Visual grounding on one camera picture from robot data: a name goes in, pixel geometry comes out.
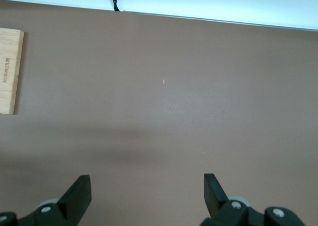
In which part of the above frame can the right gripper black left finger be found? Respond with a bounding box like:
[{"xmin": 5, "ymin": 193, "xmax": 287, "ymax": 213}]
[{"xmin": 17, "ymin": 175, "xmax": 92, "ymax": 226}]

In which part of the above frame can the bamboo cutting board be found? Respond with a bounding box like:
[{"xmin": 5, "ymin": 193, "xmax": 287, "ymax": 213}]
[{"xmin": 0, "ymin": 28, "xmax": 25, "ymax": 115}]

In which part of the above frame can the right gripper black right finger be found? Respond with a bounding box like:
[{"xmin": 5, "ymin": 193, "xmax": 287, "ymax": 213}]
[{"xmin": 200, "ymin": 173, "xmax": 268, "ymax": 226}]

